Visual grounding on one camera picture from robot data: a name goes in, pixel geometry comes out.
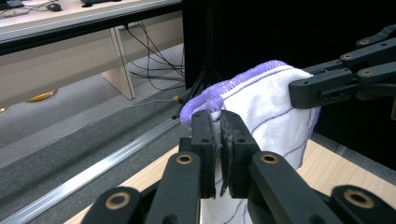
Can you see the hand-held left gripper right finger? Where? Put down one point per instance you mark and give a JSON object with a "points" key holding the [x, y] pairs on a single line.
{"points": [[238, 146]]}

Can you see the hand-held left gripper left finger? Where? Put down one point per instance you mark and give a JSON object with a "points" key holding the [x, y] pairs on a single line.
{"points": [[204, 140]]}

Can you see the white cloth with purple lines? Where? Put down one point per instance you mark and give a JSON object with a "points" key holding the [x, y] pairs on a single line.
{"points": [[267, 102]]}

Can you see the black curtain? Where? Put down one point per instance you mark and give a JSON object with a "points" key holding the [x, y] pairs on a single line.
{"points": [[280, 31]]}

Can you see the black tripod stand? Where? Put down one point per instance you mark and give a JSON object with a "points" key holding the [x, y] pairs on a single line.
{"points": [[202, 77]]}

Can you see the beige wooden desk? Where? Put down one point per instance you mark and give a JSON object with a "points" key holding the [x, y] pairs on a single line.
{"points": [[62, 65]]}

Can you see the yellow flat object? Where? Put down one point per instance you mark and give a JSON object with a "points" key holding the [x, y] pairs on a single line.
{"points": [[41, 96]]}

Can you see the dark keyboard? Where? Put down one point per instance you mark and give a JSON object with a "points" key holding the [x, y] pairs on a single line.
{"points": [[96, 2]]}

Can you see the black computer mouse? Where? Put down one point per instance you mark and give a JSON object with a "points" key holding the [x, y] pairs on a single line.
{"points": [[54, 7]]}

